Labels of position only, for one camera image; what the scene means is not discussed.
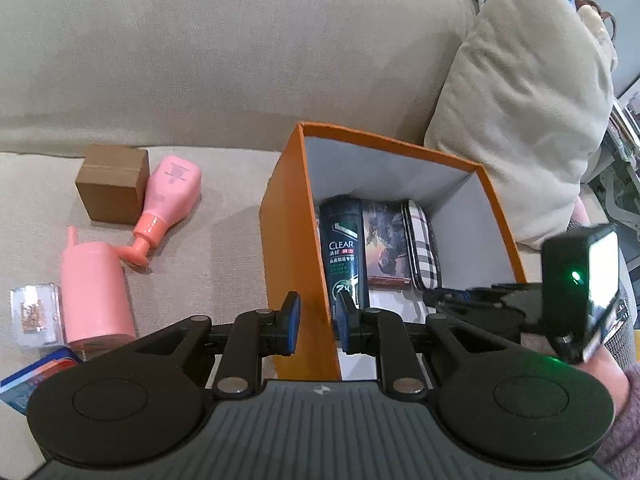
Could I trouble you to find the pink lotion bottle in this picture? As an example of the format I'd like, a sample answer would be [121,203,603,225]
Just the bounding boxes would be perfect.
[116,155,203,271]

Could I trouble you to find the dark green shampoo bottle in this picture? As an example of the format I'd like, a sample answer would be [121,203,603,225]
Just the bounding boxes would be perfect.
[319,195,372,321]

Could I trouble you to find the blue carton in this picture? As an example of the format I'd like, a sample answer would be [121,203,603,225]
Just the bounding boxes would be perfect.
[0,345,86,413]

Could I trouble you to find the stack of books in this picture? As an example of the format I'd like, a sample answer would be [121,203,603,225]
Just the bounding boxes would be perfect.
[607,90,640,161]

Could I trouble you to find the orange cardboard box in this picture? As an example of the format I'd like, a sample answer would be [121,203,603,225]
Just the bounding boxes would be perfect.
[259,121,528,383]

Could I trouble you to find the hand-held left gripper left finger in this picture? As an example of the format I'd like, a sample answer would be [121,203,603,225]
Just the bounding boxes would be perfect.
[117,291,302,396]

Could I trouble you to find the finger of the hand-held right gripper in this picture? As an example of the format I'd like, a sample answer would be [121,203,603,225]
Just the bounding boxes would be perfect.
[435,282,543,303]
[424,294,523,333]

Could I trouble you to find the beige pillow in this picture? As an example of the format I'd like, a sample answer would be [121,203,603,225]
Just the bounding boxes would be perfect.
[424,0,618,251]

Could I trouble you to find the clear plastic box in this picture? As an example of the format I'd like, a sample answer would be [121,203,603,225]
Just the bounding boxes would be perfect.
[9,282,66,348]

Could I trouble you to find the cream handbag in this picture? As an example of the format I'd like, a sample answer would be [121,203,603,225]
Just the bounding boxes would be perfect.
[575,0,619,61]

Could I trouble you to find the plaid hard case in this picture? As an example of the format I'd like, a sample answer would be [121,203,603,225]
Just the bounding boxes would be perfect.
[400,199,442,291]

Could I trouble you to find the dark printed card box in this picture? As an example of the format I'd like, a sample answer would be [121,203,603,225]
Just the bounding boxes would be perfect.
[361,199,413,291]

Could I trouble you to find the person's right forearm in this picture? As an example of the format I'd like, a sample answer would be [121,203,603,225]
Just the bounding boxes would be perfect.
[592,377,640,471]

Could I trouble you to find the beige sofa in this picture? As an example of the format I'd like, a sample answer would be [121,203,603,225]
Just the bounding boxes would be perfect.
[0,0,640,480]

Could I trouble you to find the pink plastic cup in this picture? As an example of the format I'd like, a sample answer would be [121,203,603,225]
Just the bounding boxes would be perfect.
[60,226,138,356]

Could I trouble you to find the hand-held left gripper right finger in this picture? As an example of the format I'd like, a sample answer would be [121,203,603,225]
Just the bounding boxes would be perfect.
[334,291,501,396]

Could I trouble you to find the brown cube box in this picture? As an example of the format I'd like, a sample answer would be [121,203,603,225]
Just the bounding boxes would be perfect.
[75,144,151,226]

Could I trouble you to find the person's right hand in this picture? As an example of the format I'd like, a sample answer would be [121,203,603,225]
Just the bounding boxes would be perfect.
[580,347,631,413]

